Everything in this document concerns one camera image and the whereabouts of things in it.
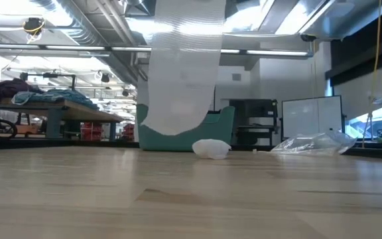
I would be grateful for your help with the green plastic bin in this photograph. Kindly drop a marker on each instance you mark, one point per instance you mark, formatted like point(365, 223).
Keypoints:
point(217, 131)

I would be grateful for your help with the grey-legged wooden workbench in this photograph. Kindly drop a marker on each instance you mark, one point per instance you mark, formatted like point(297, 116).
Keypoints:
point(53, 123)

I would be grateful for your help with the clear plastic bag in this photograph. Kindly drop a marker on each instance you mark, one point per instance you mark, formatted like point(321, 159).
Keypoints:
point(313, 144)

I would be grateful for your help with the red storage rack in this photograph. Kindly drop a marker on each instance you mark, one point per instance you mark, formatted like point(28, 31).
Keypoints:
point(91, 131)

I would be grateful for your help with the black aluminium frame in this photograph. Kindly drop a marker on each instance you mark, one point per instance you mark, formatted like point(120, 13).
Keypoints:
point(45, 143)

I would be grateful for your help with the purple garment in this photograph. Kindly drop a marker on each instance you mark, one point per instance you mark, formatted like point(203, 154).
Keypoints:
point(5, 89)

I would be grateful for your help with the teal garment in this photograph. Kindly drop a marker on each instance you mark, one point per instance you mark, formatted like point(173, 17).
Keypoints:
point(58, 96)

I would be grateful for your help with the whiteboard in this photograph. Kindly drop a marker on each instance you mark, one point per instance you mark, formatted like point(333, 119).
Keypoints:
point(312, 116)

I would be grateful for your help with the black workstation rack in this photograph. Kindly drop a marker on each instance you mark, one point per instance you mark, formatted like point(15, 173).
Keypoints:
point(254, 109)

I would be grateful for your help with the black hanging device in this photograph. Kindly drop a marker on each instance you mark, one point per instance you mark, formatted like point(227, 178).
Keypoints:
point(33, 25)

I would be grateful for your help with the long LED light bar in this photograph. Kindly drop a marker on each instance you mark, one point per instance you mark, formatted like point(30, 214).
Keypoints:
point(75, 48)

